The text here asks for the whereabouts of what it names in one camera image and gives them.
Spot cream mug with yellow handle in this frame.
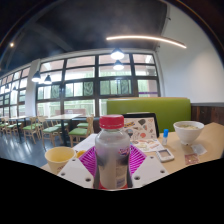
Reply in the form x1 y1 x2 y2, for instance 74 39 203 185
44 146 87 175

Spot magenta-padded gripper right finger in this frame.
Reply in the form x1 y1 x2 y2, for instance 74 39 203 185
128 144 170 190

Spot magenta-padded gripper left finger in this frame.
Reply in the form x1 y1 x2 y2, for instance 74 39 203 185
56 146 98 190

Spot pendant ceiling lamps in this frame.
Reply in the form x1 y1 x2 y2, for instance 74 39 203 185
3 47 126 93

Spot green-seated wooden chairs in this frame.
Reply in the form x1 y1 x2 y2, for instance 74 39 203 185
0 114 96 148

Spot small white packet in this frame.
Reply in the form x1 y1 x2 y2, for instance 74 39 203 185
190 143 208 156

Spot white bowl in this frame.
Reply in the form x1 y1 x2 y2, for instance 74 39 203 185
172 120 205 146

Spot wooden dining table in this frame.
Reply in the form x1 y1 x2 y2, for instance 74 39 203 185
44 113 83 147
8 115 30 141

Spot clear red-capped drink bottle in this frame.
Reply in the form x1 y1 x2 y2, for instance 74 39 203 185
94 114 132 191

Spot green upholstered bench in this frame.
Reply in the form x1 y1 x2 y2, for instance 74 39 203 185
106 96 192 133

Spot small blue-capped white bottle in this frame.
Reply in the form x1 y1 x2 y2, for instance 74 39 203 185
161 128 170 146

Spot small reddish packet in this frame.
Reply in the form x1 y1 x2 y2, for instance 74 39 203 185
184 153 200 167

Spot small white handheld device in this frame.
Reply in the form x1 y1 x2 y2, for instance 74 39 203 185
155 148 175 164

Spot black-framed window wall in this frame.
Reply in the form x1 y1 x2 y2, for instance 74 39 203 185
0 52 162 118

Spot curved linear ceiling light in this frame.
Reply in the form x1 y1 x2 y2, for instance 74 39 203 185
105 34 188 50

